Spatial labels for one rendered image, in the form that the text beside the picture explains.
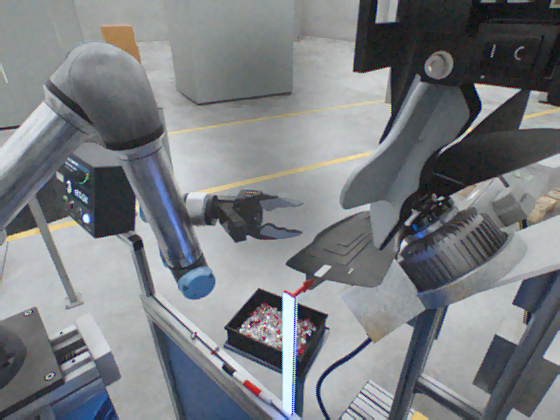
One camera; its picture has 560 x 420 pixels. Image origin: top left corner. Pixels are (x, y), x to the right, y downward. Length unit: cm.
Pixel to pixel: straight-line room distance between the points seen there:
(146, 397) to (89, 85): 158
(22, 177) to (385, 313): 76
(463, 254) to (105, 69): 72
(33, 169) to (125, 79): 24
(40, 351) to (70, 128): 41
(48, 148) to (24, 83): 577
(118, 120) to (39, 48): 584
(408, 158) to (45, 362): 72
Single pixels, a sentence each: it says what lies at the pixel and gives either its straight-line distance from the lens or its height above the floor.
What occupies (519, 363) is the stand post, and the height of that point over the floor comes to 87.
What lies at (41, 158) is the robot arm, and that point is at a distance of 73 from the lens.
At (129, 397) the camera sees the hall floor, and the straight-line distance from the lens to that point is 198.
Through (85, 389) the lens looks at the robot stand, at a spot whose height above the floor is 93.
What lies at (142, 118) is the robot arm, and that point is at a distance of 59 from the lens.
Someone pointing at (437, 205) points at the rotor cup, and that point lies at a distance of 86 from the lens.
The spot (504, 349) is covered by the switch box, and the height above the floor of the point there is 80.
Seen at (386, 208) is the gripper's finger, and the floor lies 150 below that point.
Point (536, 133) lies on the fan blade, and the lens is 65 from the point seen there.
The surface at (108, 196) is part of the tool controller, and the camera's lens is 97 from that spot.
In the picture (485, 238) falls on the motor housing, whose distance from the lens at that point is 84.
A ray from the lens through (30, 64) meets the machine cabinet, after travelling 644.
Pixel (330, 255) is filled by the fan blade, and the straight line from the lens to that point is 69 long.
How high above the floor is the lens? 158
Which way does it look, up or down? 31 degrees down
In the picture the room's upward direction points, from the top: straight up
